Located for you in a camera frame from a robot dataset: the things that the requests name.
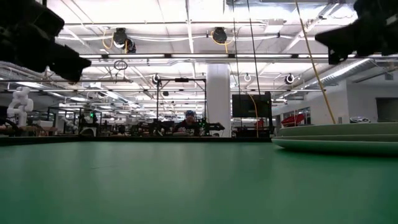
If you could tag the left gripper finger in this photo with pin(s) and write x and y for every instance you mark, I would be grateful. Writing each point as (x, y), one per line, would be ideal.
(70, 76)
(68, 59)

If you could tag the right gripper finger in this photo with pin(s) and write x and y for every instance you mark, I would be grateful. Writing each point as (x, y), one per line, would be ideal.
(342, 37)
(334, 57)

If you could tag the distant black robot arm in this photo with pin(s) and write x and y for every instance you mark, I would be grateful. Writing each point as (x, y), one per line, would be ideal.
(155, 127)
(213, 127)

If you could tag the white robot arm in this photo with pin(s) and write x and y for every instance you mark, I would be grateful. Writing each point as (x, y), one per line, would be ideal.
(20, 105)

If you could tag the wooden table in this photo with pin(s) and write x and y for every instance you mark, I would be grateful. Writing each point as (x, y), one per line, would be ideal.
(31, 128)

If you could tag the black round bin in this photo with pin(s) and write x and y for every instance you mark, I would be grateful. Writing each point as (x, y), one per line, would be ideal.
(360, 119)

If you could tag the red object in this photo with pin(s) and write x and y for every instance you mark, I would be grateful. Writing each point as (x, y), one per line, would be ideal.
(293, 120)

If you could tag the black monitor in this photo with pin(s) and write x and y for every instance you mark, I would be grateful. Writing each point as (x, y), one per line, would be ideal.
(245, 105)

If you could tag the white square pillar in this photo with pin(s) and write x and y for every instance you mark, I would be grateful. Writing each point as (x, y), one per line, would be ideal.
(218, 99)

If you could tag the person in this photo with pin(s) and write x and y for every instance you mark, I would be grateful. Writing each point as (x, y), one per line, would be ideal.
(188, 126)

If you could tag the green table mat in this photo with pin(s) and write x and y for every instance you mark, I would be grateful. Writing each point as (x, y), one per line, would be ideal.
(199, 193)

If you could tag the silver ventilation duct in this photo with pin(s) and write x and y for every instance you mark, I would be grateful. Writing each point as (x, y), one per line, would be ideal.
(342, 73)

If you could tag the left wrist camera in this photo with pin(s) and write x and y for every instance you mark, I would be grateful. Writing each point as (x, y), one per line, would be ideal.
(34, 18)

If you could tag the black workstation frame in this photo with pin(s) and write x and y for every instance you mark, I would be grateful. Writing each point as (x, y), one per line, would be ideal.
(84, 124)

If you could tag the black metal frame rig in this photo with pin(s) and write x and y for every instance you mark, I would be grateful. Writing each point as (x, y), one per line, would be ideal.
(182, 80)

